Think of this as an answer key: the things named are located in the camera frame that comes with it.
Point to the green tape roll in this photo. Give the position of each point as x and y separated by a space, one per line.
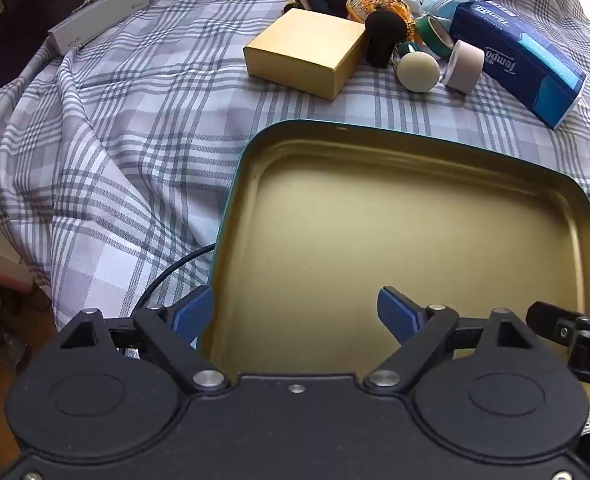
440 46

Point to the orange patterned pouch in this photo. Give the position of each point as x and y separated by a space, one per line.
375 2

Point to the blue tissue pack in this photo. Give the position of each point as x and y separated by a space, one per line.
515 55

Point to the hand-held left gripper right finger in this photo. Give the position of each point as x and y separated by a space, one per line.
397 314

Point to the cream ball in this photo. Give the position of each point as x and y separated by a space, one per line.
419 72

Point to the pale pink tape roll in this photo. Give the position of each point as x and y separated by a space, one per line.
467 70

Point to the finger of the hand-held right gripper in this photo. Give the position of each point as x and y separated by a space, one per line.
555 322

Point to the gold cardboard box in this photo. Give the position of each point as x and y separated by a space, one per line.
305 45

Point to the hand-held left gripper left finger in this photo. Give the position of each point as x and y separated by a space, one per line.
192 314

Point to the grey plaid bed sheet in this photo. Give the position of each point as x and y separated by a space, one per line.
125 160

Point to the black foam-tipped cylinder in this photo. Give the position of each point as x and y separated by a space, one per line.
382 35

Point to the teal and gold tin tray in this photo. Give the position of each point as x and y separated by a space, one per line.
400 220

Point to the long white box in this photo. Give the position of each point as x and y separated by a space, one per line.
100 15

